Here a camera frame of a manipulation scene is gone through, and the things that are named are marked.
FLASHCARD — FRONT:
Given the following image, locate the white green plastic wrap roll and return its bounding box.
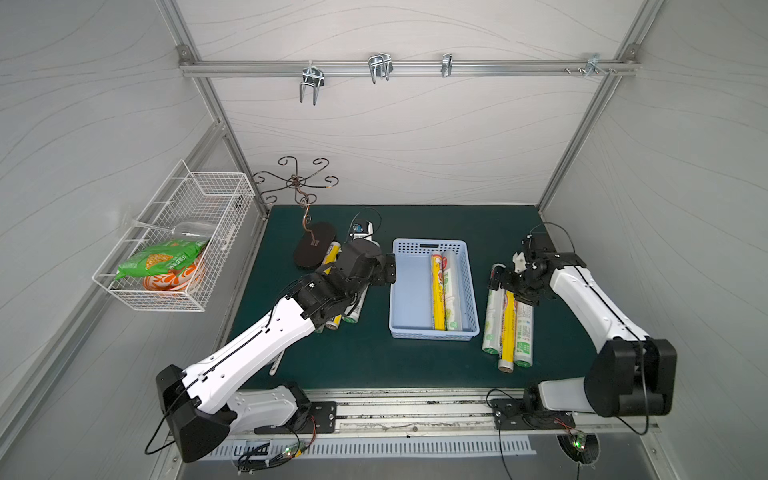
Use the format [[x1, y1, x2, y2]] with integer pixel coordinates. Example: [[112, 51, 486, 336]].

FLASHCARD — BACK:
[[443, 250, 462, 331]]

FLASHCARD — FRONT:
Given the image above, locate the white translucent wrap roll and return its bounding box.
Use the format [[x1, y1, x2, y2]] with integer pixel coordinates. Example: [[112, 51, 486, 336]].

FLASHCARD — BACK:
[[342, 287, 368, 324]]

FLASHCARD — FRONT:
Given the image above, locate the thin yellow wrap roll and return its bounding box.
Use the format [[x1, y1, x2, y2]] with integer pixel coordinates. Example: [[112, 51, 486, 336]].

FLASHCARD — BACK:
[[430, 254, 447, 331]]

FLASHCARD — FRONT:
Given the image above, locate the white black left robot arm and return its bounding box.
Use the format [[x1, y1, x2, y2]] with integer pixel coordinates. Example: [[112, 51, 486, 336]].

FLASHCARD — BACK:
[[155, 238, 396, 463]]

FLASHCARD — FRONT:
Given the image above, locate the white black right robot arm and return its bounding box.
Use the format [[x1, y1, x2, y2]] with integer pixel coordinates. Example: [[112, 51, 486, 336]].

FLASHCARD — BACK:
[[489, 232, 677, 418]]

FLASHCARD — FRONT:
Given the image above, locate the yellow PE wrap roll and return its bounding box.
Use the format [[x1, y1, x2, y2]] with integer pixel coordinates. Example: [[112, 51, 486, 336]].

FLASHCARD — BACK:
[[325, 315, 343, 330]]

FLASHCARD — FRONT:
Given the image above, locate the light blue perforated plastic basket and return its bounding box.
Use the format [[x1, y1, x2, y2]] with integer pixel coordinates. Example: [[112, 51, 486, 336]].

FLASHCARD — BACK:
[[389, 238, 480, 341]]

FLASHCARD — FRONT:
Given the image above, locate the brown metal hook stand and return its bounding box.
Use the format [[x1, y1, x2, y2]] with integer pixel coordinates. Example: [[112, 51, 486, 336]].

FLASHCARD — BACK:
[[252, 155, 339, 270]]

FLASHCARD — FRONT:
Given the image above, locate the metal fork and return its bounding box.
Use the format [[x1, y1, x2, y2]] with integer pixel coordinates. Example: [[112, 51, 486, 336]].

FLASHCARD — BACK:
[[269, 351, 285, 376]]

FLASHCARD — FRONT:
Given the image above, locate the green snack bag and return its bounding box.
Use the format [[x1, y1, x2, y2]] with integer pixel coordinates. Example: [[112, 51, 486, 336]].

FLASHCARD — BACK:
[[115, 238, 208, 280]]

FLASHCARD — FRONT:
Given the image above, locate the orange snack package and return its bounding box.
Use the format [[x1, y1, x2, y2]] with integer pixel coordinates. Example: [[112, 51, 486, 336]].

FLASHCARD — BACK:
[[142, 259, 199, 291]]

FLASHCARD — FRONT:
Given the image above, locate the double metal hook left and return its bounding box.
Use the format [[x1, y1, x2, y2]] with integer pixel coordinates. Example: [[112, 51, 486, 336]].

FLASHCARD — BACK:
[[299, 64, 325, 106]]

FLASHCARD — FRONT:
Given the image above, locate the double metal hook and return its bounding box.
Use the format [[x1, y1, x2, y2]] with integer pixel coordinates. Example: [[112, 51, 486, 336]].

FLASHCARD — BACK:
[[299, 64, 325, 106], [368, 53, 394, 84]]

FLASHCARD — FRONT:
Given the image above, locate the double metal hook middle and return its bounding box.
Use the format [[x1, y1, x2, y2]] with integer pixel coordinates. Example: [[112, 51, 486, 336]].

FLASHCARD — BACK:
[[368, 53, 394, 84]]

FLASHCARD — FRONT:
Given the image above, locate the single metal hook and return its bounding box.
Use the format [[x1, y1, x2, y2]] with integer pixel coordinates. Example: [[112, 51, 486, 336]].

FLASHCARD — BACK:
[[440, 53, 453, 78]]

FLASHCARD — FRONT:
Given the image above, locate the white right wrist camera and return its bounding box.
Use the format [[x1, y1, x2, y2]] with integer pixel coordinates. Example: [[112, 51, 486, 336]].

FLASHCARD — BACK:
[[512, 252, 528, 274]]

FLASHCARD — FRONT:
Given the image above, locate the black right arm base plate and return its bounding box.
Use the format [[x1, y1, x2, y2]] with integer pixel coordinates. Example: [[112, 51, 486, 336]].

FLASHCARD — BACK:
[[486, 396, 576, 431]]

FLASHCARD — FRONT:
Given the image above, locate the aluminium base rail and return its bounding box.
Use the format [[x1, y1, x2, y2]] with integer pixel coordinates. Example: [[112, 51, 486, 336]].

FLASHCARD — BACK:
[[227, 386, 661, 442]]

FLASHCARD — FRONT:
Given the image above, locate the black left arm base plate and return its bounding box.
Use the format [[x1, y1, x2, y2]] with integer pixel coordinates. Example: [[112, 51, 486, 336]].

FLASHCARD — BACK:
[[254, 401, 338, 435]]

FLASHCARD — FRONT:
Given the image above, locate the white wire wall basket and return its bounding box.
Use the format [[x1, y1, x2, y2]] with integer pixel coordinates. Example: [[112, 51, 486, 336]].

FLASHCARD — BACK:
[[92, 161, 254, 312]]

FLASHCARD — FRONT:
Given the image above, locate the aluminium crossbar rail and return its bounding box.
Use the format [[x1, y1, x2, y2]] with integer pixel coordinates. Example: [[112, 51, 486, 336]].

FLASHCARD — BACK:
[[179, 48, 641, 80]]

